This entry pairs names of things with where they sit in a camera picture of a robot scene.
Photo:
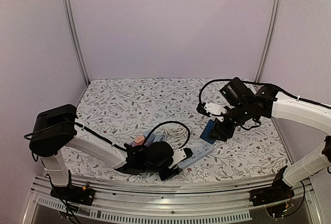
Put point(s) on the purple power strip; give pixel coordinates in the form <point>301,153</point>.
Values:
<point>145,143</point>

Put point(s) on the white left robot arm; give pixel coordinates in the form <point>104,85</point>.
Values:
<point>61,127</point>

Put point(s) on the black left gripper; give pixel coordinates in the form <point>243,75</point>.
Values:
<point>165,176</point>

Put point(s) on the light blue power strip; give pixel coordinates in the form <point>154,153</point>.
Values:
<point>198,154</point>

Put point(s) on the aluminium frame post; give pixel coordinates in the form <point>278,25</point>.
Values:
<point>268,40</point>
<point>75,41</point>

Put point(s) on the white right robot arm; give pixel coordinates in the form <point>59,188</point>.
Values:
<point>298,117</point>

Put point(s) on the floral patterned table mat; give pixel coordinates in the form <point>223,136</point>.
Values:
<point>123,109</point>

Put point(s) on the left aluminium frame post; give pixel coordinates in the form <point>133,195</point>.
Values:
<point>75,41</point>

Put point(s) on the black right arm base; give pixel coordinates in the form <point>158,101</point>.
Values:
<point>277,191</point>

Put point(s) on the aluminium front table rail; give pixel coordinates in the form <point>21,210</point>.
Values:
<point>211,202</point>

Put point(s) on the dark blue cube socket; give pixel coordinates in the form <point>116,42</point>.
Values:
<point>206,132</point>

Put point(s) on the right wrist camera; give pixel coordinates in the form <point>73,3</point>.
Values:
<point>210,109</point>

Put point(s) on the light blue charger plug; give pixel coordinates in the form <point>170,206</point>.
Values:
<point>151,137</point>

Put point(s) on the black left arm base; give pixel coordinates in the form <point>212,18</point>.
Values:
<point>77,194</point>

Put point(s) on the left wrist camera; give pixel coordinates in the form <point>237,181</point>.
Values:
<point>179,156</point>

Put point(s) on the pink small charger plug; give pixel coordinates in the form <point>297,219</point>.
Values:
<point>139,140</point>

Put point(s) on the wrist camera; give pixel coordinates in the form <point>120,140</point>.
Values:
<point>179,156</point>
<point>210,109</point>

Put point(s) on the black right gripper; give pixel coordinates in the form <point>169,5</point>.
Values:
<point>220,130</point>

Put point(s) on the right aluminium frame post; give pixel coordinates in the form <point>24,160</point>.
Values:
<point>268,40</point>

